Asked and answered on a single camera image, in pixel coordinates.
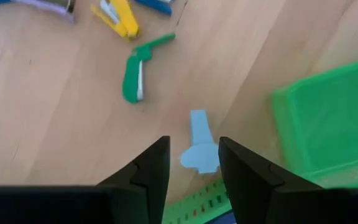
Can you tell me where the light blue staple remover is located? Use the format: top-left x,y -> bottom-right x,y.
180,109 -> 221,174

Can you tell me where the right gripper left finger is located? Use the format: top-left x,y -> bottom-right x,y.
95,136 -> 171,224

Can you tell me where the green mini stapler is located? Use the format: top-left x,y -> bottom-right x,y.
122,32 -> 176,105

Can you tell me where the green plastic basket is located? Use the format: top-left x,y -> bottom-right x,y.
162,177 -> 233,224
271,55 -> 358,189

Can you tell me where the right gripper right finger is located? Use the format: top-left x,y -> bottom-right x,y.
218,136 -> 332,224

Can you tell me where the yellow mini stapler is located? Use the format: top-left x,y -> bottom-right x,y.
90,0 -> 141,40

